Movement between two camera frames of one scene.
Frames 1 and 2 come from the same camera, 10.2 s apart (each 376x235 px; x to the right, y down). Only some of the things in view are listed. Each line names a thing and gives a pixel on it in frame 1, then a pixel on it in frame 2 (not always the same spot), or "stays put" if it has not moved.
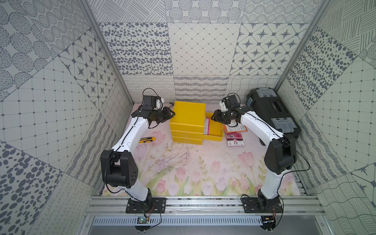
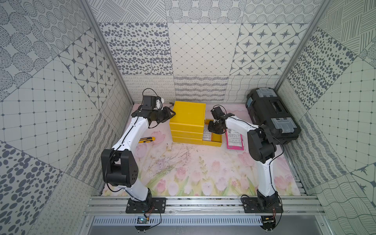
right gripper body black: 224,116 to 213,127
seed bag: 206,126 to 234,140
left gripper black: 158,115 stays put
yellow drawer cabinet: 187,126 stays put
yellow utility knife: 147,139 stays put
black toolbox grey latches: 268,105 stays put
